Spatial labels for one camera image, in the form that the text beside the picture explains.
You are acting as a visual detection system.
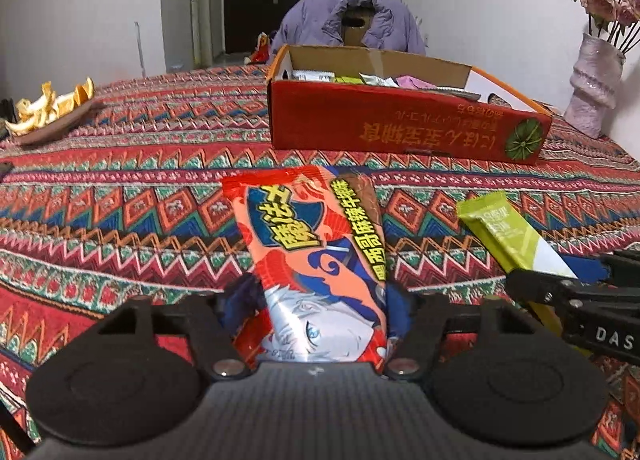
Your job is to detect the patterned red tablecloth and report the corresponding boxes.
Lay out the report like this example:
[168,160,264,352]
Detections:
[0,64,640,460]

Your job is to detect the pink snack packet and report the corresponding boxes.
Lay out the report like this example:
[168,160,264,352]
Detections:
[395,76,436,90]

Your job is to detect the pink ceramic vase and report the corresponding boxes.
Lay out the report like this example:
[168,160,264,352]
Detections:
[564,33,626,138]

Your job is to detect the red cardboard fruit box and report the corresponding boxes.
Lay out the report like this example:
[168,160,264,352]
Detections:
[267,45,552,164]

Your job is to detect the white packet in box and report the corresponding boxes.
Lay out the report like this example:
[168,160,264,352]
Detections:
[292,70,335,83]

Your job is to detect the green white snack bar pack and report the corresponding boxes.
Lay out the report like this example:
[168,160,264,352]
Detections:
[455,190,595,356]

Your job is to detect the plate of orange peels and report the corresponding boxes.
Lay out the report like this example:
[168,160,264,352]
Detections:
[4,76,96,146]

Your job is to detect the purple puffer jacket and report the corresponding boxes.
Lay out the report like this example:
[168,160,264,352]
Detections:
[270,0,426,57]

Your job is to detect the brown chair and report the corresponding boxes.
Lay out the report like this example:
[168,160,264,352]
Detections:
[342,7,375,47]

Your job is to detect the red anime snack bag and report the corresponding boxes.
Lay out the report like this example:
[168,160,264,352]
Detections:
[222,165,388,369]

